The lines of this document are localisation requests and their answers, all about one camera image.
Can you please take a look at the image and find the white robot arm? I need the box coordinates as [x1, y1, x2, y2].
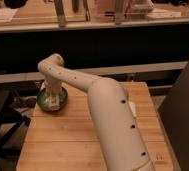
[38, 53, 155, 171]

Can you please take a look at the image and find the green ceramic bowl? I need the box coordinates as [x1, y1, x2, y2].
[37, 88, 68, 112]

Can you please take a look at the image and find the black chair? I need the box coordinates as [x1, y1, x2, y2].
[0, 75, 32, 171]

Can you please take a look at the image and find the white paper note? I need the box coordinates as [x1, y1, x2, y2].
[129, 101, 137, 118]

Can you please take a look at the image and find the long wooden shelf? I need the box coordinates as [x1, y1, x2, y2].
[0, 17, 189, 34]

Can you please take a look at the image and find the white paper sheet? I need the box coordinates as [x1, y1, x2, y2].
[0, 8, 17, 23]

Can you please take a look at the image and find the dark panel at right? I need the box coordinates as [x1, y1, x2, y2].
[158, 61, 189, 171]

